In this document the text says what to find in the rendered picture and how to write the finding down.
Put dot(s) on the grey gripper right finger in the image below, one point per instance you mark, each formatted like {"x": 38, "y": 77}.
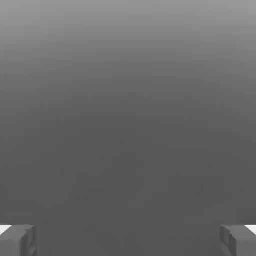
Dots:
{"x": 240, "y": 241}

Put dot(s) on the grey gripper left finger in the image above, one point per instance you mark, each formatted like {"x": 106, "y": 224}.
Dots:
{"x": 16, "y": 241}

